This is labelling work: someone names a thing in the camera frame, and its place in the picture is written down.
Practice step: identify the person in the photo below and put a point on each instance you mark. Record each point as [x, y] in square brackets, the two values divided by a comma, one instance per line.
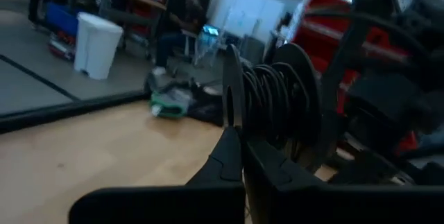
[170, 45]

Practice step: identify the white cabinet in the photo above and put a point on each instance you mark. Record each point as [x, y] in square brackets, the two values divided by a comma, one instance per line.
[243, 12]

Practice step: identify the black coated work glove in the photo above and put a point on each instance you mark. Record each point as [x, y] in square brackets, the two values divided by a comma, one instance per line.
[206, 113]

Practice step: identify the red tool cabinet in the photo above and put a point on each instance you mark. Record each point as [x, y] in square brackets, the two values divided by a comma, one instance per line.
[314, 31]

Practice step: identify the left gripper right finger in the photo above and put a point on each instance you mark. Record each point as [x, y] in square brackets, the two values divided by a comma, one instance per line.
[329, 205]

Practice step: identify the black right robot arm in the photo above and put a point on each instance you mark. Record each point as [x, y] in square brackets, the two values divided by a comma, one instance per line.
[416, 26]

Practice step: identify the white waste bin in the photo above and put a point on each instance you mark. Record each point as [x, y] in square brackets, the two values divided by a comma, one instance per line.
[98, 43]

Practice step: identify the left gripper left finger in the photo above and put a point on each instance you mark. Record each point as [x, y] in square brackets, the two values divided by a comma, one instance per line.
[173, 203]

